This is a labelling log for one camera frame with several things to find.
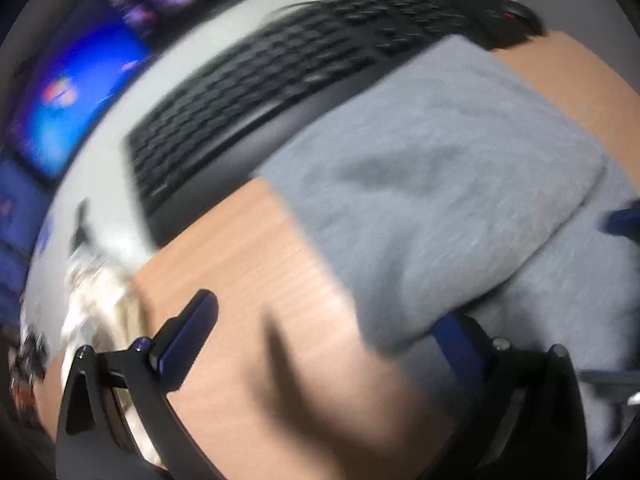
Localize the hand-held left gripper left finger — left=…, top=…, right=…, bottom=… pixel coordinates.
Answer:
left=55, top=289, right=236, bottom=480

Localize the grey sweatshirt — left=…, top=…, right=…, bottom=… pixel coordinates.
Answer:
left=252, top=35, right=640, bottom=476

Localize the black computer keyboard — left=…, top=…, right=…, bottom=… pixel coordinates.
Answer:
left=122, top=0, right=501, bottom=248

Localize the monitor with blue desktop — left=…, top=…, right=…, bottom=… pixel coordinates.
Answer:
left=7, top=27, right=153, bottom=183

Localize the white cloth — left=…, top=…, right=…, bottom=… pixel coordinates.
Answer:
left=60, top=247, right=151, bottom=461

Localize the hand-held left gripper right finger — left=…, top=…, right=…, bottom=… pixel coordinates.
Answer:
left=432, top=312, right=588, bottom=480

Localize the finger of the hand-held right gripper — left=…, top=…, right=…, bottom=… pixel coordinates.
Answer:
left=604, top=205, right=640, bottom=237
left=575, top=367, right=640, bottom=406

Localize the black computer mouse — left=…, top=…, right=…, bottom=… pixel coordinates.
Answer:
left=480, top=0, right=548, bottom=51

